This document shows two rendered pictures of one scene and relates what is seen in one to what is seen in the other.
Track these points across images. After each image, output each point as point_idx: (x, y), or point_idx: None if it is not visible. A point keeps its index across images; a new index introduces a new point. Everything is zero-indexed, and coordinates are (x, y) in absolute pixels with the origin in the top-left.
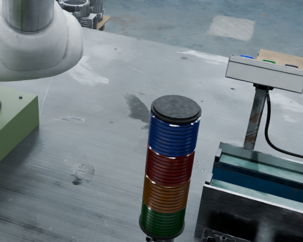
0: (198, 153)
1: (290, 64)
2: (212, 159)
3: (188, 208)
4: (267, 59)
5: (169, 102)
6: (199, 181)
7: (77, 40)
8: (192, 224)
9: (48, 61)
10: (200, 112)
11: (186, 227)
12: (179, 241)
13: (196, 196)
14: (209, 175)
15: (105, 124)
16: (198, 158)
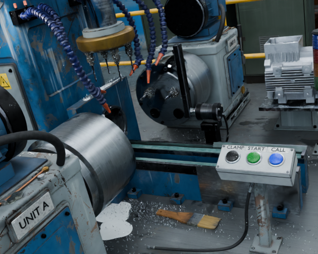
0: (315, 249)
1: (234, 151)
2: (299, 244)
3: (316, 200)
4: (256, 152)
5: None
6: (310, 220)
7: None
8: (311, 190)
9: None
10: (312, 32)
11: (315, 188)
12: None
13: (311, 208)
14: (303, 153)
15: None
16: (314, 243)
